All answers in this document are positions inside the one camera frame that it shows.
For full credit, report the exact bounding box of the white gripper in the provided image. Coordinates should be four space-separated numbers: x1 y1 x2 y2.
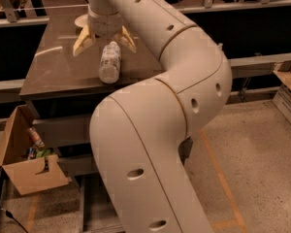
73 10 137 56

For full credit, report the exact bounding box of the clear plastic water bottle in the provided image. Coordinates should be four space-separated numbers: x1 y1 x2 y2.
99 41 121 83

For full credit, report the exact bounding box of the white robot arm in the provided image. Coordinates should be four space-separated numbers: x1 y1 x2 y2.
88 0 232 233

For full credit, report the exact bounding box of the grey drawer cabinet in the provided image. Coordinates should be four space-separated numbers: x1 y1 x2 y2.
18 6 195 180

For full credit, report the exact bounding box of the grey middle drawer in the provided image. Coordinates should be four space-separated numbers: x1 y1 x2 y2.
57 143 98 178

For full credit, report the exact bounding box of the grey bottom drawer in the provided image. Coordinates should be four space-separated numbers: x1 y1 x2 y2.
79 174 125 233

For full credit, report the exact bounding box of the white paper bowl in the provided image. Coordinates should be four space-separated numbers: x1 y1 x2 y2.
75 15 88 28

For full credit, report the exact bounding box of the snack tube in box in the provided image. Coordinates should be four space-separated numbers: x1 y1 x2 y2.
27 127 45 148

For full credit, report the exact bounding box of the green packet in box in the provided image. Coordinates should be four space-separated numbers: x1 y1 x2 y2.
36 149 52 158

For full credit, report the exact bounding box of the brown cardboard box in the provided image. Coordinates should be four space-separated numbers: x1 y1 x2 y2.
0 106 69 195

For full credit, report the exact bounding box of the cardboard box at right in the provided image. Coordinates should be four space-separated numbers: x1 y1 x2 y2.
272 55 291 135

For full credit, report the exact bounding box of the black cable on floor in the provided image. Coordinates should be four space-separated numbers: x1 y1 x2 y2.
0 207 30 233

